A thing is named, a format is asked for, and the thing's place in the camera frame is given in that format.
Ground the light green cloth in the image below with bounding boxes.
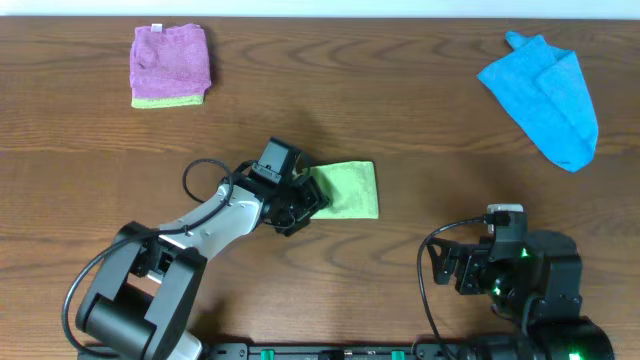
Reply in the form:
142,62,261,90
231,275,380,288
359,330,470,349
311,161,379,220

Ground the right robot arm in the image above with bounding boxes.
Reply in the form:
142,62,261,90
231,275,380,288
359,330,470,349
416,204,615,360

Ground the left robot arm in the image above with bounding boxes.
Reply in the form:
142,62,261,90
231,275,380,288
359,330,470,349
62,138,329,360

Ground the folded green cloth under purple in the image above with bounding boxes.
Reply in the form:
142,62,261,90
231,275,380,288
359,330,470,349
131,95,204,109

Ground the blue cloth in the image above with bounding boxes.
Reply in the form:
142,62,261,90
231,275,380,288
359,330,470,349
477,31,599,173

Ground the right black cable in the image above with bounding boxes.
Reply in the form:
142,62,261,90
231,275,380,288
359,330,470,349
411,214,494,360

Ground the black cable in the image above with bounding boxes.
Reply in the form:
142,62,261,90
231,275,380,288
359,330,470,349
411,214,494,360
61,158,259,359

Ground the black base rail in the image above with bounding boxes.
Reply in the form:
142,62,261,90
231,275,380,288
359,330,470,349
169,343,486,360

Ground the left black cable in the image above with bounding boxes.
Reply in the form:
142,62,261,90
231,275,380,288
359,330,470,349
61,158,259,359

